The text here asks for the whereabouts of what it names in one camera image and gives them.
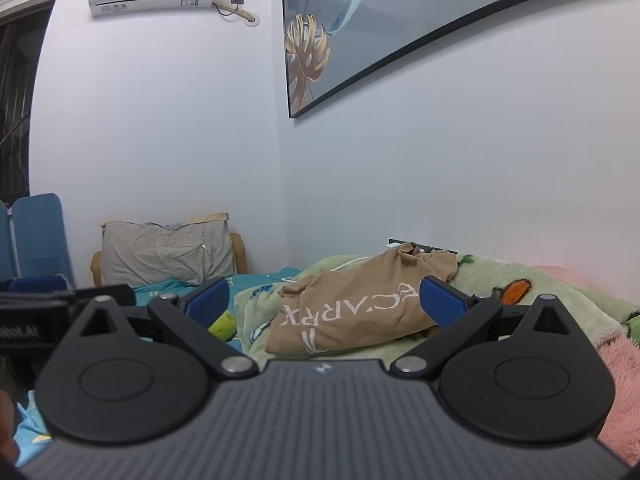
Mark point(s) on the grey pillow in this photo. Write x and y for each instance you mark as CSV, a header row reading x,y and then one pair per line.
x,y
165,252

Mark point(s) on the framed wall picture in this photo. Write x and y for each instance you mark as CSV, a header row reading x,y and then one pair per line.
x,y
400,15

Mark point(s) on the pink fluffy blanket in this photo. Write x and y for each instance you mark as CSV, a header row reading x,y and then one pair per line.
x,y
625,385

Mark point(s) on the teal patterned bed sheet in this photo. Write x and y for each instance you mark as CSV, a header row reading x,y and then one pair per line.
x,y
30,425

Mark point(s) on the green fleece cartoon blanket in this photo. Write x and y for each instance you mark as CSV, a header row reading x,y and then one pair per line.
x,y
500,275

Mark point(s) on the beige pillow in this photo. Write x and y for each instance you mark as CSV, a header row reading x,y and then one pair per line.
x,y
210,217

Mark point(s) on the tan printed t-shirt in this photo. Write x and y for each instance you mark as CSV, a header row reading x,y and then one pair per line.
x,y
350,305

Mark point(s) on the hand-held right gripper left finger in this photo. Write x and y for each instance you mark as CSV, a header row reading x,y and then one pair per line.
x,y
207,302

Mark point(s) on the blue covered chair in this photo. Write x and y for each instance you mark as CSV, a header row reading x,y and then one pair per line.
x,y
42,235
4,240

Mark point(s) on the green plush toy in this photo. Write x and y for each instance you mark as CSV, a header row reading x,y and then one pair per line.
x,y
222,326

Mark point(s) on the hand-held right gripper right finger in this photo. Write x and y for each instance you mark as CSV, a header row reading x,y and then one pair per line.
x,y
442,306

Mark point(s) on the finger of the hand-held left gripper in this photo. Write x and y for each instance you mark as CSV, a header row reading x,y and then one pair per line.
x,y
112,295
37,284

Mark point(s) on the dark window with grille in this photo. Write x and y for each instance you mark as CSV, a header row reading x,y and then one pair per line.
x,y
20,100

